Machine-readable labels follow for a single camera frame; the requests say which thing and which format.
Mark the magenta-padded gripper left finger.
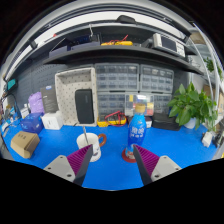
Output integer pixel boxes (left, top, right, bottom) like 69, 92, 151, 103
43, 144, 94, 187

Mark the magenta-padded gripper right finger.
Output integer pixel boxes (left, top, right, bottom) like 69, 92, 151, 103
133, 144, 183, 186

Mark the blue drink bottle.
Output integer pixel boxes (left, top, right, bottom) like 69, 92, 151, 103
125, 103, 148, 161

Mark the flat round red coaster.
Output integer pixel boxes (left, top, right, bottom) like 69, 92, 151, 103
121, 147, 138, 164

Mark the metal spoon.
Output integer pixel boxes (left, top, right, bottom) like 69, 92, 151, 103
81, 125, 90, 146

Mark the black flat case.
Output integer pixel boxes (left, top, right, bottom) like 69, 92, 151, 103
151, 112, 183, 132

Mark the small brown cardboard box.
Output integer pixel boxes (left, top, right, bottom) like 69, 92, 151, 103
9, 130, 41, 160

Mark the black box with white label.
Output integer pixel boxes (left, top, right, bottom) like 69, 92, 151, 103
144, 116, 154, 129

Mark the white power adapter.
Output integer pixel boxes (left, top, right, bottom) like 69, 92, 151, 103
201, 131, 214, 148

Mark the blue box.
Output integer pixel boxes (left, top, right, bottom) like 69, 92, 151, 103
19, 112, 44, 134

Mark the black clamp device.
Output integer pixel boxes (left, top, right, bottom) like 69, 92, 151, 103
211, 123, 224, 149

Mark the grey small-parts drawer cabinet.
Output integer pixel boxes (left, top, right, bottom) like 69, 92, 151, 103
139, 64, 175, 94
153, 93, 174, 115
97, 92, 127, 122
94, 62, 140, 93

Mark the black speaker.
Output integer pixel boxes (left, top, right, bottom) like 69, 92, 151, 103
74, 88, 95, 125

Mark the clear organizer with coloured parts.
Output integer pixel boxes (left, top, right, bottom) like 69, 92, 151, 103
124, 93, 155, 118

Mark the cream perforated crate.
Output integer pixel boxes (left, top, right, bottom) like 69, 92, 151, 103
54, 67, 98, 128

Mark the potted green leafy plant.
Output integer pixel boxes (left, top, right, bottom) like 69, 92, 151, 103
167, 82, 219, 131

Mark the dark grey upright box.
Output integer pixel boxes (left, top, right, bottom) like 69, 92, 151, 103
39, 84, 59, 114

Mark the purple bag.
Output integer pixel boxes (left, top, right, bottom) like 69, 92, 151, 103
27, 91, 45, 115

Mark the teal device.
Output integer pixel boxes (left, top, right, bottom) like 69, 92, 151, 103
6, 78, 18, 92

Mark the white shelf unit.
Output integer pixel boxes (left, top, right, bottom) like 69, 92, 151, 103
188, 23, 224, 128

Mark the yellow meter with red leads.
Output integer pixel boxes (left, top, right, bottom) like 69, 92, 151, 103
100, 34, 134, 47

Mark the white mug with brown handle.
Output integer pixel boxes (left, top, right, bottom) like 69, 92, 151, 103
76, 132, 108, 163

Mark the black wall shelf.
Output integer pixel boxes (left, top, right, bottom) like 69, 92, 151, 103
42, 31, 204, 76

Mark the black camera on light bar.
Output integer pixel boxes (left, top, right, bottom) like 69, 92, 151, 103
116, 14, 137, 25

